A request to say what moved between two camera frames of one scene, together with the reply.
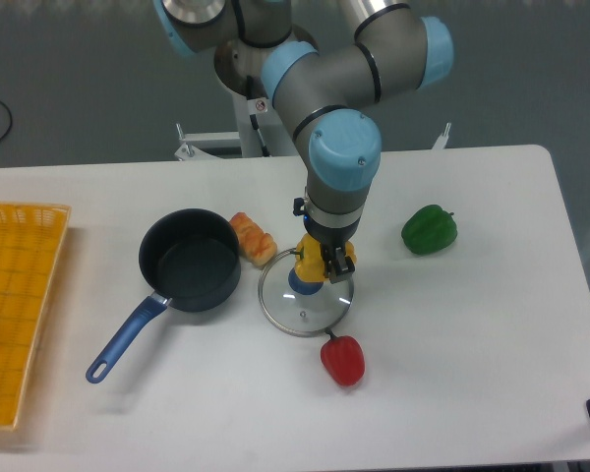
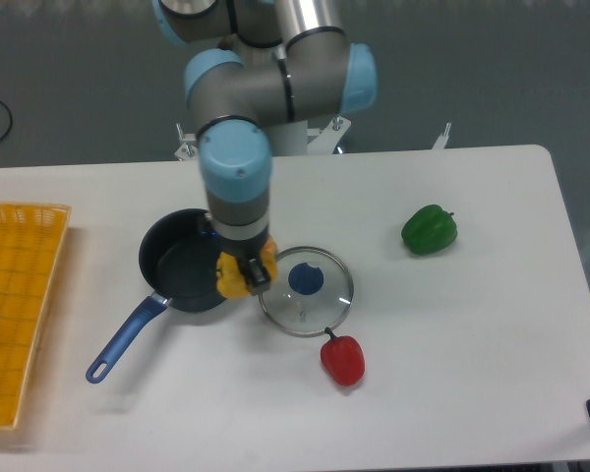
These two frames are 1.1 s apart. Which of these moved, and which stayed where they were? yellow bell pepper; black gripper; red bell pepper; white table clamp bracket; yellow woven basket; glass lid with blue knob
Moved: yellow bell pepper; black gripper
Stayed: yellow woven basket; glass lid with blue knob; white table clamp bracket; red bell pepper
